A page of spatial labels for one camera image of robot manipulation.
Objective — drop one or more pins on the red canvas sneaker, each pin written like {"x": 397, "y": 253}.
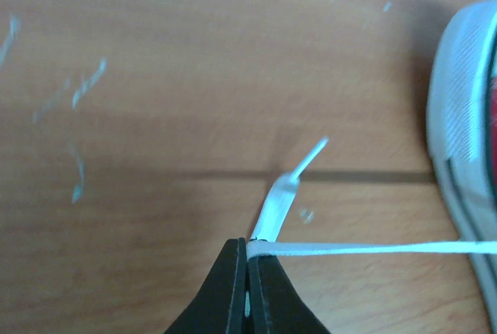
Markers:
{"x": 461, "y": 120}

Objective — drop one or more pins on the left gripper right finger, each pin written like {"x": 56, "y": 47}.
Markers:
{"x": 275, "y": 306}

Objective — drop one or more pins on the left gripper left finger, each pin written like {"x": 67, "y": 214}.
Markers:
{"x": 219, "y": 305}

